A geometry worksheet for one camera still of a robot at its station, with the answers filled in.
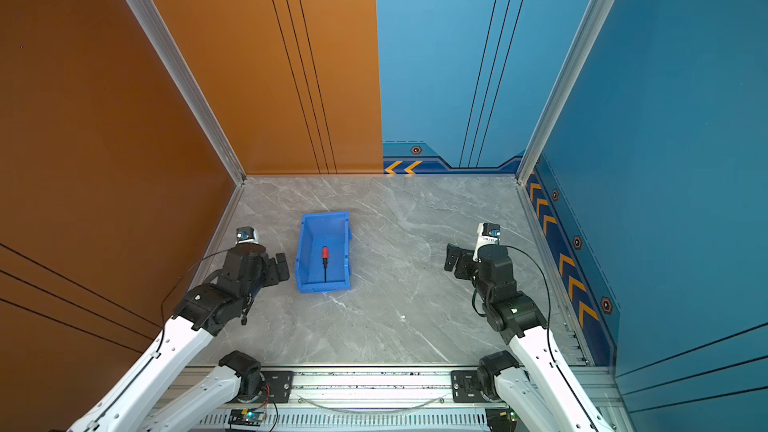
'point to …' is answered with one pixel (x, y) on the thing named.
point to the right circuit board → (501, 420)
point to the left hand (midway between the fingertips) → (269, 257)
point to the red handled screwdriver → (325, 255)
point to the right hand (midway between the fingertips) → (462, 248)
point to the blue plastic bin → (322, 260)
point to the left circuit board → (246, 417)
